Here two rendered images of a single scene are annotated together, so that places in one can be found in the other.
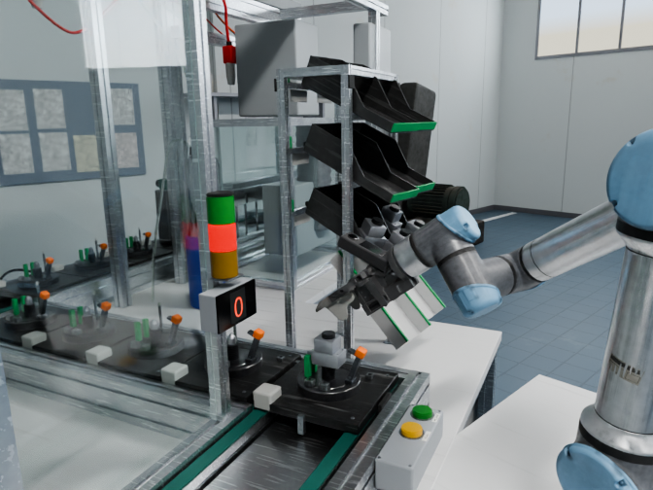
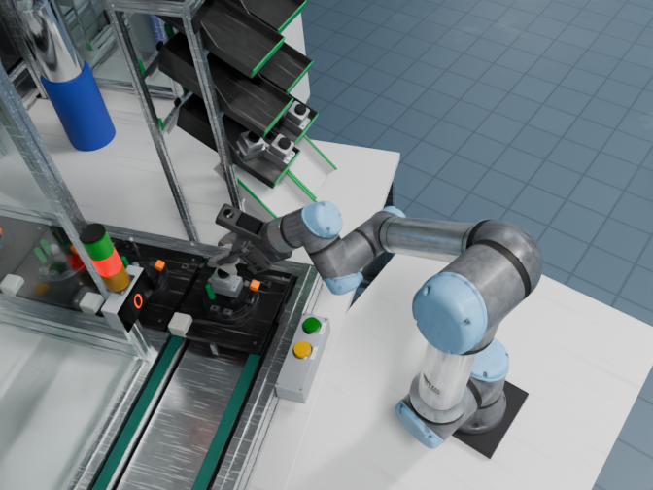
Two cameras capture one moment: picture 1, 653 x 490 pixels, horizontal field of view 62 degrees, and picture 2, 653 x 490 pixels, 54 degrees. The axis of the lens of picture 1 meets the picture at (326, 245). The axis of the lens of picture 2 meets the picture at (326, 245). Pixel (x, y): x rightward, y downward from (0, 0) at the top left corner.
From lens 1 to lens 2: 0.78 m
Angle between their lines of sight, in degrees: 37
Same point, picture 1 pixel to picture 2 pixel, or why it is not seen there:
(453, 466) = (340, 351)
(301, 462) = (220, 383)
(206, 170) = (72, 221)
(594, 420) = (416, 396)
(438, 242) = (305, 240)
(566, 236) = (410, 244)
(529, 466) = (398, 342)
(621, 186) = (420, 315)
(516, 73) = not seen: outside the picture
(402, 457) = (294, 380)
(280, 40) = not seen: outside the picture
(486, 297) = (347, 286)
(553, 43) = not seen: outside the picture
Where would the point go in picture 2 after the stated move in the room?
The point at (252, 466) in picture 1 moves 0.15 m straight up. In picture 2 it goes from (182, 393) to (164, 362)
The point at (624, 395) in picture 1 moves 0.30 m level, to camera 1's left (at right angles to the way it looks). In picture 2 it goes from (430, 396) to (270, 425)
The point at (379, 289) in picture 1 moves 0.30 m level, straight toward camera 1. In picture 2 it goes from (260, 258) to (259, 383)
